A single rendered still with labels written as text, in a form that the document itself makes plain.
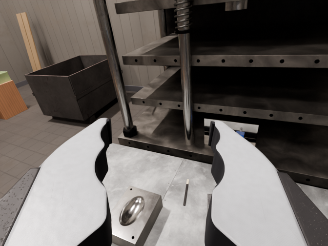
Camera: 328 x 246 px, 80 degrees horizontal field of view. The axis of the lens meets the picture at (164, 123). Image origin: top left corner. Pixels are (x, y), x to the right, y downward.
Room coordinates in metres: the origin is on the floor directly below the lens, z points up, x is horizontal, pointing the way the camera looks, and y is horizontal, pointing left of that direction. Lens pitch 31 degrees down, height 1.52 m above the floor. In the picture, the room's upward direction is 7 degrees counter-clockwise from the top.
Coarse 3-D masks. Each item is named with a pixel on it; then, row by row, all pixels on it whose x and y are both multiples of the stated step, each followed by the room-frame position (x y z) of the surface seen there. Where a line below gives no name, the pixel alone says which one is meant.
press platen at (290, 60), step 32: (192, 32) 1.69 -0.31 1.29; (224, 32) 1.49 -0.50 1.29; (256, 32) 1.33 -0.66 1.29; (288, 32) 1.20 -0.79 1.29; (320, 32) 1.10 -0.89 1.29; (128, 64) 1.12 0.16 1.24; (160, 64) 1.03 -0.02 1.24; (192, 64) 0.95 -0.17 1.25; (224, 64) 0.88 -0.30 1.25; (256, 64) 0.82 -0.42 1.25; (288, 64) 0.76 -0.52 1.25; (320, 64) 0.71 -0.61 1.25
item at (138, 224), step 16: (128, 192) 0.55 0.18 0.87; (144, 192) 0.54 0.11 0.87; (128, 208) 0.49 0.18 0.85; (144, 208) 0.47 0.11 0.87; (160, 208) 0.50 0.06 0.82; (112, 224) 0.42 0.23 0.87; (128, 224) 0.43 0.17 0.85; (144, 224) 0.41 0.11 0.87; (112, 240) 0.39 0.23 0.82; (128, 240) 0.36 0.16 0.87; (144, 240) 0.39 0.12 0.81
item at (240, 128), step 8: (208, 120) 0.90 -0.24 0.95; (216, 120) 0.88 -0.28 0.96; (224, 120) 0.87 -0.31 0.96; (232, 120) 0.86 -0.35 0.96; (240, 120) 0.85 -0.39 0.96; (248, 120) 0.84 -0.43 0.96; (256, 120) 0.83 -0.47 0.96; (208, 128) 0.90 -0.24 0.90; (232, 128) 0.84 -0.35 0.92; (240, 128) 0.82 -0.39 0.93; (248, 128) 0.81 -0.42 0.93; (256, 128) 0.79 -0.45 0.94; (208, 136) 0.90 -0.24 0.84; (248, 136) 0.80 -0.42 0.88; (256, 136) 0.79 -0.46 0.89
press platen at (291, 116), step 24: (168, 72) 1.54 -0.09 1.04; (192, 72) 1.47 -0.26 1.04; (216, 72) 1.40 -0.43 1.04; (240, 72) 1.33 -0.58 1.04; (264, 72) 1.28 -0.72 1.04; (288, 72) 1.22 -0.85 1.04; (312, 72) 1.17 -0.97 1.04; (144, 96) 1.13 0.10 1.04; (168, 96) 1.08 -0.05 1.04; (216, 96) 1.00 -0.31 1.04; (240, 96) 0.96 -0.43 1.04; (264, 96) 0.92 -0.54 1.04; (288, 96) 0.89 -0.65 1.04; (312, 96) 0.86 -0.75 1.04; (288, 120) 0.74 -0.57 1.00; (312, 120) 0.70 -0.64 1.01
